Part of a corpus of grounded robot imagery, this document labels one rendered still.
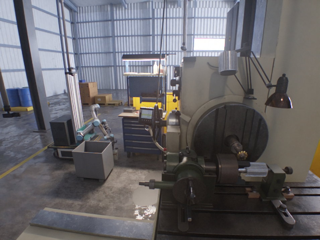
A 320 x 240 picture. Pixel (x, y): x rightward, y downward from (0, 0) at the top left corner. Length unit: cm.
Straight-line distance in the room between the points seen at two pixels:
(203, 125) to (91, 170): 219
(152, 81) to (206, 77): 226
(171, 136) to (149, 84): 231
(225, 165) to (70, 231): 118
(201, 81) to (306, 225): 109
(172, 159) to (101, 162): 191
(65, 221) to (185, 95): 133
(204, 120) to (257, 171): 47
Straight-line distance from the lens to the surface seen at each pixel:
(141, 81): 349
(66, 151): 377
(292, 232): 123
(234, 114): 125
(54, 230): 158
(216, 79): 129
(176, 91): 171
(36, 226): 168
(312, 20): 160
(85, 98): 911
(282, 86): 113
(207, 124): 123
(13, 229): 286
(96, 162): 284
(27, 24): 593
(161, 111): 218
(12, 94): 1031
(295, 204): 142
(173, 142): 128
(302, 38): 155
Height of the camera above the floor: 182
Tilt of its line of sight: 18 degrees down
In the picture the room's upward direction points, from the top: straight up
